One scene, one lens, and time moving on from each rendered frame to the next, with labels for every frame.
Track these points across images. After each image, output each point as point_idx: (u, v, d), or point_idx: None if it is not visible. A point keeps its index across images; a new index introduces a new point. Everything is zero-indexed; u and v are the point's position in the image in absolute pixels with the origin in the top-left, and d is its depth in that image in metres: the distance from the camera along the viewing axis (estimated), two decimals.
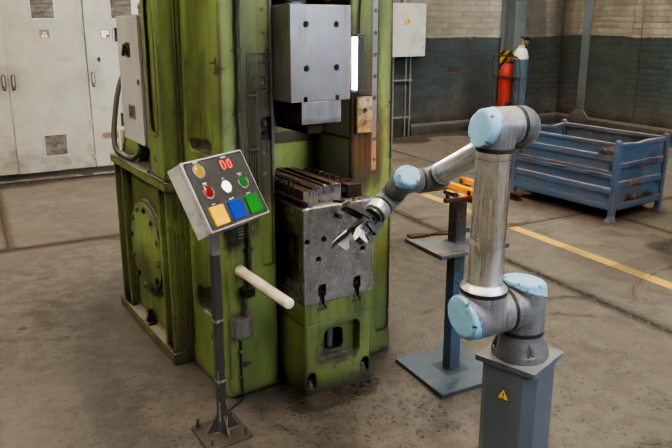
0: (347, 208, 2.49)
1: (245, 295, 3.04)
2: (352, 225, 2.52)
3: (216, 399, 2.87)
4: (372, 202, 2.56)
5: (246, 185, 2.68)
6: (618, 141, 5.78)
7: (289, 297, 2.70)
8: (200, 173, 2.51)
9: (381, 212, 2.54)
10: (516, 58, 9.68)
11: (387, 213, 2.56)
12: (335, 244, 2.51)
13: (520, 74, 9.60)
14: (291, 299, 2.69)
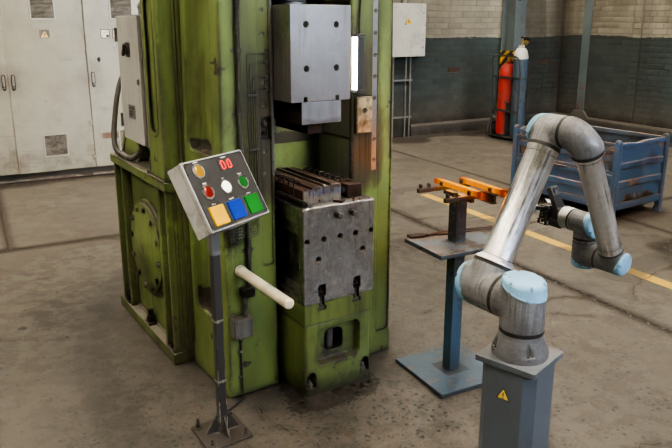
0: (548, 189, 2.84)
1: (245, 295, 3.04)
2: (549, 203, 2.87)
3: (216, 399, 2.87)
4: (565, 207, 2.76)
5: (246, 185, 2.68)
6: (618, 141, 5.78)
7: (289, 297, 2.70)
8: (200, 173, 2.51)
9: (558, 218, 2.77)
10: (516, 58, 9.68)
11: (561, 224, 2.76)
12: (544, 201, 2.97)
13: (520, 74, 9.60)
14: (291, 299, 2.69)
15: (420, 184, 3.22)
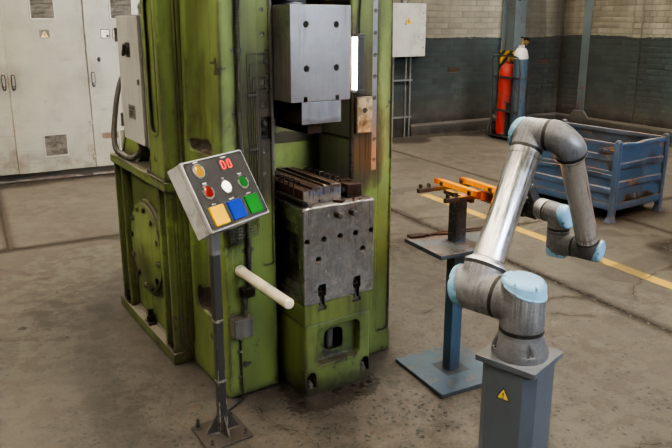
0: None
1: (245, 295, 3.04)
2: None
3: (216, 399, 2.87)
4: (540, 199, 2.88)
5: (246, 185, 2.68)
6: (618, 141, 5.78)
7: (289, 297, 2.70)
8: (200, 173, 2.51)
9: (533, 210, 2.89)
10: (516, 58, 9.68)
11: (536, 215, 2.88)
12: None
13: (520, 74, 9.60)
14: (291, 299, 2.69)
15: (420, 184, 3.22)
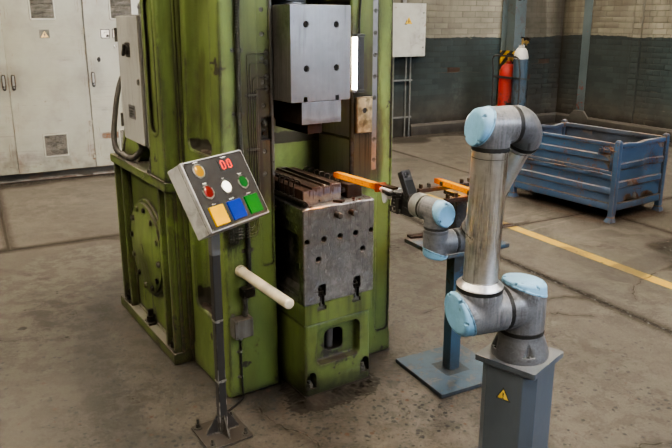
0: (399, 174, 2.57)
1: (245, 295, 3.04)
2: (401, 189, 2.61)
3: (216, 399, 2.87)
4: (415, 194, 2.50)
5: (246, 185, 2.68)
6: (618, 141, 5.78)
7: (289, 297, 2.70)
8: (200, 173, 2.51)
9: (408, 206, 2.51)
10: (516, 58, 9.68)
11: (412, 213, 2.49)
12: None
13: (520, 74, 9.60)
14: (291, 299, 2.69)
15: (420, 184, 3.22)
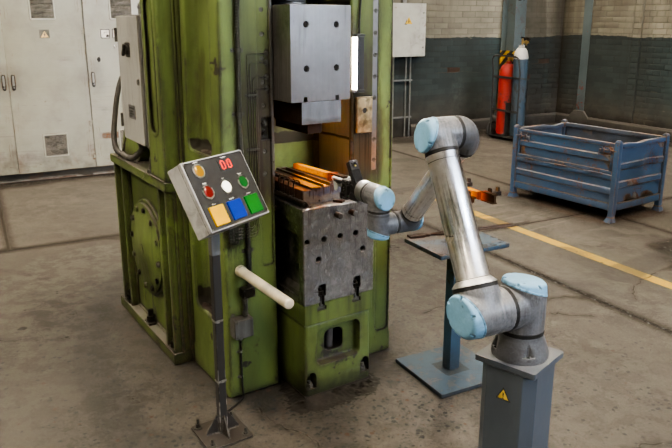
0: (347, 164, 2.85)
1: (245, 295, 3.04)
2: (350, 178, 2.89)
3: (216, 399, 2.87)
4: (361, 181, 2.78)
5: (246, 185, 2.68)
6: (618, 141, 5.78)
7: (289, 297, 2.70)
8: (200, 173, 2.51)
9: (355, 192, 2.79)
10: (516, 58, 9.68)
11: (357, 198, 2.78)
12: None
13: (520, 74, 9.60)
14: (291, 299, 2.69)
15: None
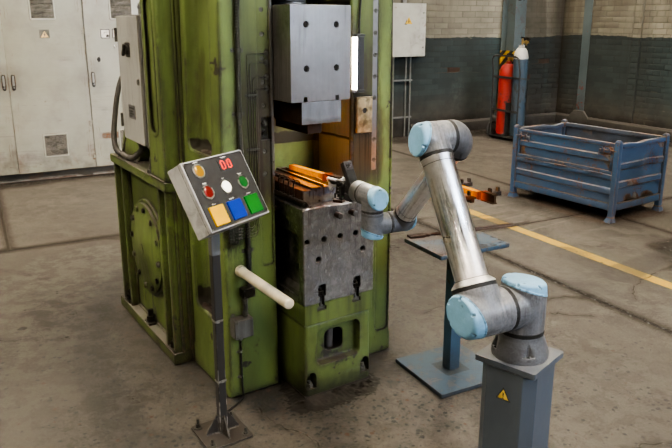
0: (342, 165, 2.89)
1: (245, 295, 3.04)
2: (345, 178, 2.93)
3: (216, 399, 2.87)
4: (355, 182, 2.82)
5: (246, 185, 2.68)
6: (618, 141, 5.78)
7: (289, 297, 2.70)
8: (200, 173, 2.51)
9: (349, 193, 2.83)
10: (516, 58, 9.68)
11: (352, 198, 2.82)
12: None
13: (520, 74, 9.60)
14: (291, 299, 2.69)
15: None
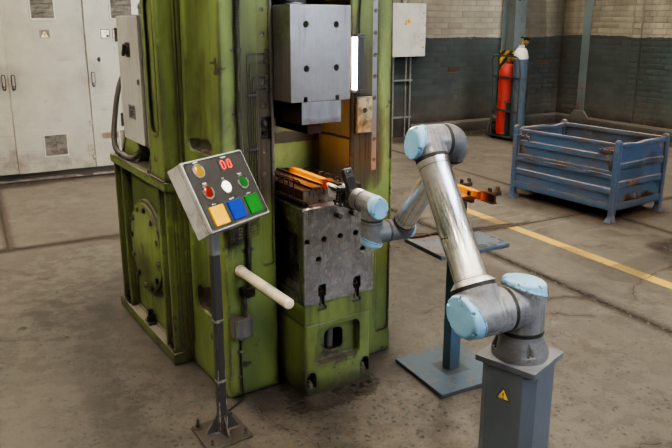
0: (342, 172, 2.90)
1: (245, 295, 3.04)
2: (345, 185, 2.94)
3: (216, 399, 2.87)
4: (355, 190, 2.82)
5: (246, 185, 2.68)
6: (618, 141, 5.78)
7: (289, 297, 2.70)
8: (200, 173, 2.51)
9: (349, 200, 2.83)
10: (516, 58, 9.68)
11: (351, 206, 2.82)
12: None
13: (520, 74, 9.60)
14: (291, 299, 2.69)
15: None
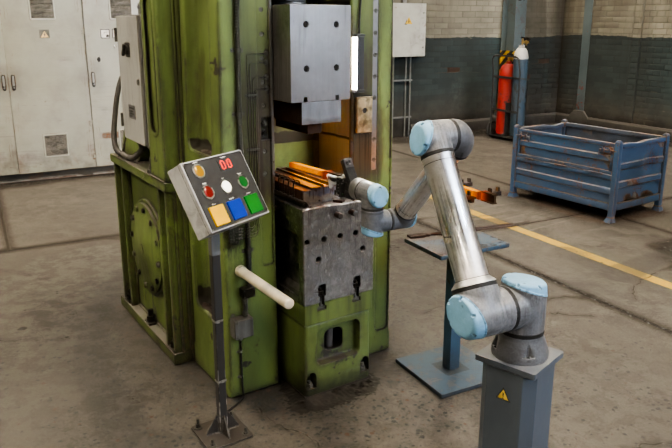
0: (342, 162, 2.89)
1: (245, 295, 3.04)
2: (345, 175, 2.93)
3: (216, 399, 2.87)
4: (355, 179, 2.81)
5: (246, 185, 2.68)
6: (618, 141, 5.78)
7: (289, 297, 2.70)
8: (200, 173, 2.51)
9: (349, 190, 2.82)
10: (516, 58, 9.68)
11: (352, 196, 2.81)
12: None
13: (520, 74, 9.60)
14: (291, 299, 2.69)
15: None
